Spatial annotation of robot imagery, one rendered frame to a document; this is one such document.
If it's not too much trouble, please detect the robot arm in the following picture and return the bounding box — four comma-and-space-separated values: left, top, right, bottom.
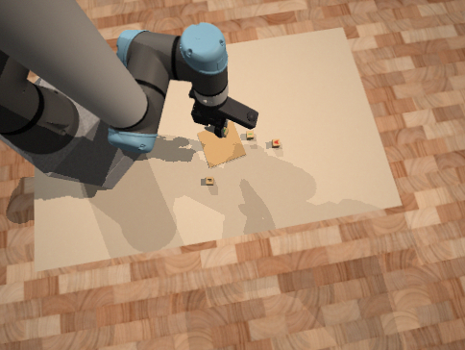
0, 0, 258, 155

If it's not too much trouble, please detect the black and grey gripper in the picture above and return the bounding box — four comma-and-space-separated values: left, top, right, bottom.
188, 87, 229, 138

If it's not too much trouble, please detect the tan mat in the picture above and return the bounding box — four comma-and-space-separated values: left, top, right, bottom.
197, 121, 246, 168

